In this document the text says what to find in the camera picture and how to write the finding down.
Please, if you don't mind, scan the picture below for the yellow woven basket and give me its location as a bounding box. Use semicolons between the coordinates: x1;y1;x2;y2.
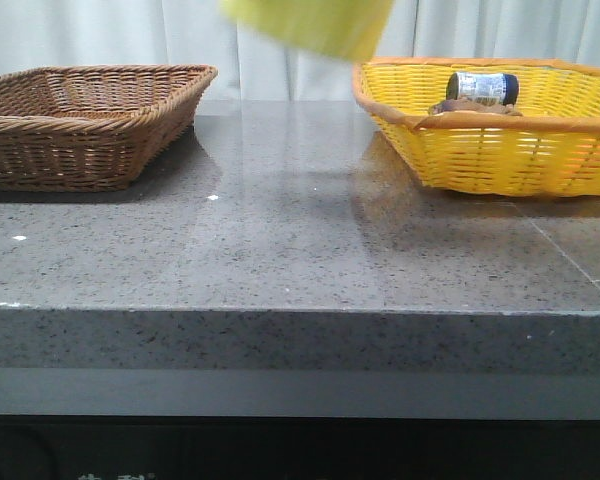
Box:
352;57;600;197

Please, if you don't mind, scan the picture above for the white curtain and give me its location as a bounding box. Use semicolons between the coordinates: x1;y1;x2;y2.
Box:
0;0;600;101

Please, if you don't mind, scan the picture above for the brown wicker basket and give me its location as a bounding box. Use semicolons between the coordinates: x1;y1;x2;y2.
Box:
0;64;218;192

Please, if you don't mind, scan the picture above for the brown crumpled item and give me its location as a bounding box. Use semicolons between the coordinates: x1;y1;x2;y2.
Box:
428;98;522;117

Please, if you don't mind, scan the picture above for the yellow tape roll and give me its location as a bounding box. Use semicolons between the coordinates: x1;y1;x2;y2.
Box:
219;0;394;63

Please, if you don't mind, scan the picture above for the blue white can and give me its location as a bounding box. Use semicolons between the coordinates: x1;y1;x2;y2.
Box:
446;71;519;106

